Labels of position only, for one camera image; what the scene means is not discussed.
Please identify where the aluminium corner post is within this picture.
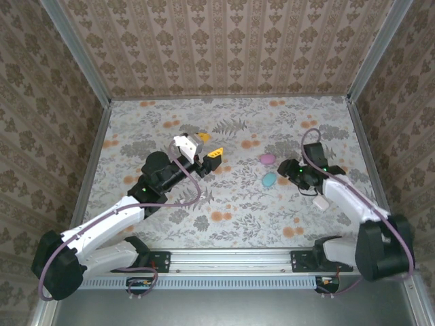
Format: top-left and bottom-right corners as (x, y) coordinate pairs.
(39, 0), (113, 105)
(346, 0), (415, 103)

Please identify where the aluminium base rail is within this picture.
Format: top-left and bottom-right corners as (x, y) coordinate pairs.
(111, 249), (358, 274)

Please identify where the grey metal panel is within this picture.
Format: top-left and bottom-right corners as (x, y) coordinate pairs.
(33, 288), (425, 326)

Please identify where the small black controller board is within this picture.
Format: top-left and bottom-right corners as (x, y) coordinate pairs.
(315, 276), (341, 293)
(126, 276), (154, 290)

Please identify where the grey slotted cable duct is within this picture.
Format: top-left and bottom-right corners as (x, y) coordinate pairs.
(81, 275), (341, 290)

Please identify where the aluminium side frame rail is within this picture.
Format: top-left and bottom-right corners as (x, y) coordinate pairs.
(346, 96), (435, 326)
(32, 100), (113, 326)

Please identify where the white earbuds charging case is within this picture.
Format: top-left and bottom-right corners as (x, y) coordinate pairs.
(312, 196), (330, 212)

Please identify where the aluminium back frame rail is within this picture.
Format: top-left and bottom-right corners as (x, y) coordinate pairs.
(110, 94), (349, 102)

